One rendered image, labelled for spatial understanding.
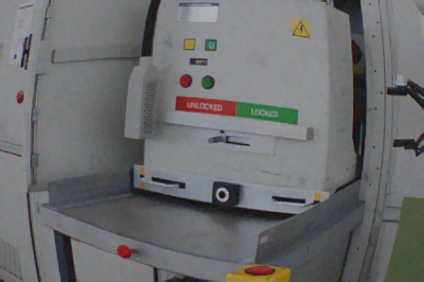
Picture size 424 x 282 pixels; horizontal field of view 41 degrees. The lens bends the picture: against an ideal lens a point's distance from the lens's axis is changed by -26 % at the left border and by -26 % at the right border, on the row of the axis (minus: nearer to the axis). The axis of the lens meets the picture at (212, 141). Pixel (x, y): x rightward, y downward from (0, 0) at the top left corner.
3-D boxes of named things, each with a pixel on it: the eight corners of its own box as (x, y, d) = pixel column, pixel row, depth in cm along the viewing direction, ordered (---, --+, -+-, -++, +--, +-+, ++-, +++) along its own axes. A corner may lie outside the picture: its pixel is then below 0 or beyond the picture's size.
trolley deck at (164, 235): (265, 290, 124) (269, 265, 123) (44, 224, 154) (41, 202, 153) (362, 220, 182) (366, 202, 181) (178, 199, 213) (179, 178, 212)
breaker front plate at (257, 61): (319, 197, 159) (323, 3, 153) (142, 171, 183) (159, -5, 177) (321, 196, 160) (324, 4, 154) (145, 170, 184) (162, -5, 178)
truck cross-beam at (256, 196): (326, 216, 158) (329, 192, 157) (133, 186, 185) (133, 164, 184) (331, 212, 163) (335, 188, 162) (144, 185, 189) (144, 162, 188)
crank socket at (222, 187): (233, 206, 167) (235, 185, 167) (209, 202, 170) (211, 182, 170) (238, 204, 170) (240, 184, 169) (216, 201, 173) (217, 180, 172)
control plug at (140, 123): (138, 139, 170) (145, 65, 168) (123, 137, 173) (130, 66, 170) (156, 137, 177) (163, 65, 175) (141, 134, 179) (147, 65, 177)
